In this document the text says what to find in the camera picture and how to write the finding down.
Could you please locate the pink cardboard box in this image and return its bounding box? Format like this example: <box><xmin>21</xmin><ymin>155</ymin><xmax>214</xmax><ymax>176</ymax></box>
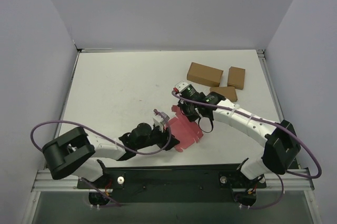
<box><xmin>169</xmin><ymin>105</ymin><xmax>203</xmax><ymax>152</ymax></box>

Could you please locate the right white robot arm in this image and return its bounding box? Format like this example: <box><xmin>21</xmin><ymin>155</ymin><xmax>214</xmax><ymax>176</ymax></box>
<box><xmin>173</xmin><ymin>81</ymin><xmax>301</xmax><ymax>180</ymax></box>

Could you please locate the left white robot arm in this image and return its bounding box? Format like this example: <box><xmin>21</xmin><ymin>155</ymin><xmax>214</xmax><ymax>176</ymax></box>
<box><xmin>42</xmin><ymin>123</ymin><xmax>180</xmax><ymax>188</ymax></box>

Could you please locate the large brown cardboard box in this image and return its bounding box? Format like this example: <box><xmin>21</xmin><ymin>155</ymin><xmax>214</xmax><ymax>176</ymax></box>
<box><xmin>186</xmin><ymin>62</ymin><xmax>223</xmax><ymax>87</ymax></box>

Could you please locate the brown cardboard box front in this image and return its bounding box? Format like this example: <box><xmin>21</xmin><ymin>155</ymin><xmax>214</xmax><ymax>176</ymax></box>
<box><xmin>210</xmin><ymin>86</ymin><xmax>237</xmax><ymax>102</ymax></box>

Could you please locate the small brown box right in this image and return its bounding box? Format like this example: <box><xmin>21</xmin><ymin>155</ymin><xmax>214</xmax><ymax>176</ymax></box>
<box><xmin>227</xmin><ymin>66</ymin><xmax>245</xmax><ymax>90</ymax></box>

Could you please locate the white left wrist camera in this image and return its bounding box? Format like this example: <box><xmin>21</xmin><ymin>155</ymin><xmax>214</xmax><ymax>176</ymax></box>
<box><xmin>153</xmin><ymin>111</ymin><xmax>170</xmax><ymax>132</ymax></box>

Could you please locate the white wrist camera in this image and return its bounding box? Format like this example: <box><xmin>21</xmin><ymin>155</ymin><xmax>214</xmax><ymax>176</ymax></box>
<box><xmin>173</xmin><ymin>81</ymin><xmax>191</xmax><ymax>96</ymax></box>
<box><xmin>153</xmin><ymin>111</ymin><xmax>170</xmax><ymax>132</ymax></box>

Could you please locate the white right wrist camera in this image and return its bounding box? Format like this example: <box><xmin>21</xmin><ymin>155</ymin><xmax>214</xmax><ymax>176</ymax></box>
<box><xmin>173</xmin><ymin>81</ymin><xmax>191</xmax><ymax>96</ymax></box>

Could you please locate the aluminium frame rail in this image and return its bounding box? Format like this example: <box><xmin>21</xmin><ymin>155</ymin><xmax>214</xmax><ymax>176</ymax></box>
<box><xmin>31</xmin><ymin>170</ymin><xmax>315</xmax><ymax>192</ymax></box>

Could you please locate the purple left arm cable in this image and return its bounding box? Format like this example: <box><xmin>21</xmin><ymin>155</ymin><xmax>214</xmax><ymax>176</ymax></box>
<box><xmin>30</xmin><ymin>109</ymin><xmax>172</xmax><ymax>155</ymax></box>

